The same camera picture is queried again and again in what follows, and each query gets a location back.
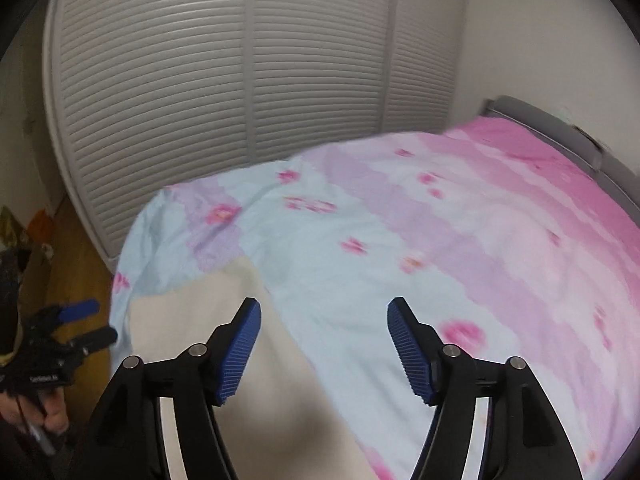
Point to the grey padded headboard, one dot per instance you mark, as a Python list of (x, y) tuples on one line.
[(540, 120)]

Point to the white louvered wardrobe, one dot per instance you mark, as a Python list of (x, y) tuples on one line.
[(225, 85)]

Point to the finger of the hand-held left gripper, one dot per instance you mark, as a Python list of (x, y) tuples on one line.
[(77, 310), (97, 338)]

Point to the pink floral duvet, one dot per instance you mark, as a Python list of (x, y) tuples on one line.
[(400, 230)]

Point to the cream pants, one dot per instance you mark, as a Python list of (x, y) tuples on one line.
[(290, 410)]

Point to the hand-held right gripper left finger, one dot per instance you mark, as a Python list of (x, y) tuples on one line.
[(240, 355)]

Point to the person's left hand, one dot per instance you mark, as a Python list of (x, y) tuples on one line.
[(50, 410)]

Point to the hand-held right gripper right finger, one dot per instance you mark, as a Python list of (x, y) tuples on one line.
[(407, 350)]

